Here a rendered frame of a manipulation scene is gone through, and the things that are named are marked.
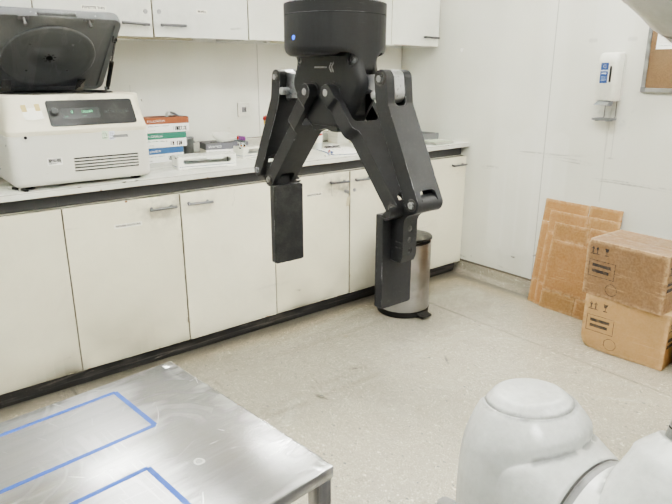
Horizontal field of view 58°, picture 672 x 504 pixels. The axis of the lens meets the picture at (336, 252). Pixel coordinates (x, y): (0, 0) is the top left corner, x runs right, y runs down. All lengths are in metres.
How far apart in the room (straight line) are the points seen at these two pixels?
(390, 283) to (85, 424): 0.72
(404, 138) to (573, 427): 0.47
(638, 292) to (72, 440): 2.62
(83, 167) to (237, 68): 1.32
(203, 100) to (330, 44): 3.16
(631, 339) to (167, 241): 2.25
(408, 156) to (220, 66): 3.25
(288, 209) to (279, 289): 2.73
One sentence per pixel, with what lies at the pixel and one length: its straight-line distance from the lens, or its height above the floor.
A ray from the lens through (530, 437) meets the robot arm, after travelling 0.76.
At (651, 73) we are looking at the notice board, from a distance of 3.47.
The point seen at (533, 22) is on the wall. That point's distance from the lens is 3.84.
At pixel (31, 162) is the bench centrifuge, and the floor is 1.01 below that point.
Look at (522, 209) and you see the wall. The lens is 3.90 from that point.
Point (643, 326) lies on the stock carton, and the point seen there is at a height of 0.20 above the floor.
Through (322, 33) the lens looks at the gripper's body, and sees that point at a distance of 0.43.
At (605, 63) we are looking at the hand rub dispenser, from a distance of 3.49.
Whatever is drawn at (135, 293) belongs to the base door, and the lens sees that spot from 2.88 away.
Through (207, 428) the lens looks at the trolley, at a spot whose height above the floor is 0.82.
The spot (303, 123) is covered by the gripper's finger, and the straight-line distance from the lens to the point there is 0.49.
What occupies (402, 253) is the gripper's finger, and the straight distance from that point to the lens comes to 0.42.
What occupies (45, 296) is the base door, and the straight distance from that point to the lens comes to 2.76.
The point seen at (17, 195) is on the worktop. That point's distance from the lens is 2.62.
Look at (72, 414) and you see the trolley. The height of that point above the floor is 0.82.
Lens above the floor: 1.35
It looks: 17 degrees down
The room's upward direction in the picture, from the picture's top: straight up
